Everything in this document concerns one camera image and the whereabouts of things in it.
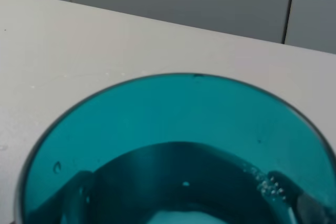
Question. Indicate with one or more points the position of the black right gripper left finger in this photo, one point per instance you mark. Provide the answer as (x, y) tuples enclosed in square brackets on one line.
[(69, 204)]

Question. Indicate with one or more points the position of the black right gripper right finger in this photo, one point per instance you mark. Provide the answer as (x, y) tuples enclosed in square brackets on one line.
[(306, 208)]

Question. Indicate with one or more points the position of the teal translucent cup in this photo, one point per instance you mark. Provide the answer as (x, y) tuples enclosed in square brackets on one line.
[(180, 148)]

